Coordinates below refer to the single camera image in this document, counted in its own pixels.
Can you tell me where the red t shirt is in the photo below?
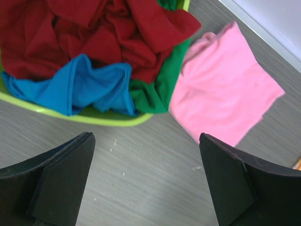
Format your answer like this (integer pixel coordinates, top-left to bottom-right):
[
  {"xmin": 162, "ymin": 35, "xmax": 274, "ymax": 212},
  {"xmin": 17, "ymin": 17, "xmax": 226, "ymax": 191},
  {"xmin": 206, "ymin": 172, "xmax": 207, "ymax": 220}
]
[{"xmin": 0, "ymin": 0, "xmax": 201, "ymax": 83}]

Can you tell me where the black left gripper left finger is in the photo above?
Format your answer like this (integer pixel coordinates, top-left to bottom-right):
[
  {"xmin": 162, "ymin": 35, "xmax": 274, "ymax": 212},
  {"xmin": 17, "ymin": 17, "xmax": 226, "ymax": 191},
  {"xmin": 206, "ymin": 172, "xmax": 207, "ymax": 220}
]
[{"xmin": 0, "ymin": 132, "xmax": 95, "ymax": 226}]

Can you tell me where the green t shirt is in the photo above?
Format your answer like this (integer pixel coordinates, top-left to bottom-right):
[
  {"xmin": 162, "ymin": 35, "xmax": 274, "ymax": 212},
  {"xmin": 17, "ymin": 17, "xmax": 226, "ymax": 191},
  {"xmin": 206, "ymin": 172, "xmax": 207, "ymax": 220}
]
[{"xmin": 128, "ymin": 0, "xmax": 192, "ymax": 114}]

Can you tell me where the blue t shirt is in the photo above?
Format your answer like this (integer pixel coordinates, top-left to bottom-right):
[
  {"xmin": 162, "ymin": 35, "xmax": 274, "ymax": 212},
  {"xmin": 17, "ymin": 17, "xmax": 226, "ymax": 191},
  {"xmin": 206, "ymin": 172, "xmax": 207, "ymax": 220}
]
[{"xmin": 1, "ymin": 54, "xmax": 139, "ymax": 116}]

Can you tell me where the lime green plastic basin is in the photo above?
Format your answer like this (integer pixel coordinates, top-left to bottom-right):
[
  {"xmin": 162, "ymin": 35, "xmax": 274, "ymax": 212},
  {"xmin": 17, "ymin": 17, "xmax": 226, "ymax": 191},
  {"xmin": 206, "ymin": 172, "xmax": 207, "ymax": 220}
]
[{"xmin": 0, "ymin": 2, "xmax": 187, "ymax": 126}]

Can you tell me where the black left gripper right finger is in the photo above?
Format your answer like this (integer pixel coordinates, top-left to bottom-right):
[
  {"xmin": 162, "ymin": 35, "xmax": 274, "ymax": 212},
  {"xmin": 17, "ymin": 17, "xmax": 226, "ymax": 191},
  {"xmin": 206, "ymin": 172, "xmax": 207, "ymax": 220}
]
[{"xmin": 199, "ymin": 133, "xmax": 301, "ymax": 226}]

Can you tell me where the folded pink t shirt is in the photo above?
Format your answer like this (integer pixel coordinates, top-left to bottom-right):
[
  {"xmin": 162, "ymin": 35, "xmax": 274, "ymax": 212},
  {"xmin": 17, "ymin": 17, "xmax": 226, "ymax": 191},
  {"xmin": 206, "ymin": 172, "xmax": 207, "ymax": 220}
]
[{"xmin": 169, "ymin": 22, "xmax": 285, "ymax": 146}]

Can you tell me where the orange checkered cloth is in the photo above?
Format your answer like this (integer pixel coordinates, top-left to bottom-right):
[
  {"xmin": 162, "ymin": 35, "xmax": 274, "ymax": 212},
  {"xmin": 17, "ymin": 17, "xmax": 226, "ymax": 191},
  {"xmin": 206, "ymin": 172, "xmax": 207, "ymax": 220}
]
[{"xmin": 293, "ymin": 158, "xmax": 301, "ymax": 170}]

